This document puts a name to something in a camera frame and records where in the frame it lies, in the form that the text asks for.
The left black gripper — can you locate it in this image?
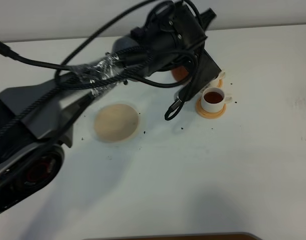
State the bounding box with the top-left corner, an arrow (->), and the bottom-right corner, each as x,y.
147,1 -> 221,102

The brown clay teapot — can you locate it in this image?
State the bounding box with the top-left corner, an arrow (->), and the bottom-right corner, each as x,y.
171,66 -> 189,82

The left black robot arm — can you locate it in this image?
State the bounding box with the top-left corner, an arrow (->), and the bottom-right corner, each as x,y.
0,0 -> 221,214

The round beige teapot coaster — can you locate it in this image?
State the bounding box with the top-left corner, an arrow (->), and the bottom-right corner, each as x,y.
93,103 -> 140,143

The far white teacup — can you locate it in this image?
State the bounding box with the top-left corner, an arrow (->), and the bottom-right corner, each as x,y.
208,71 -> 226,88

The white teacup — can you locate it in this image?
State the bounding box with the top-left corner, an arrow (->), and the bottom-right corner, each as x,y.
208,71 -> 226,88
201,87 -> 232,113

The near white teacup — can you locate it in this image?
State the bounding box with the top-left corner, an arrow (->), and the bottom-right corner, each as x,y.
201,87 -> 232,113

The near orange cup coaster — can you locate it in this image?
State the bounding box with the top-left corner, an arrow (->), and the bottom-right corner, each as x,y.
195,98 -> 226,120

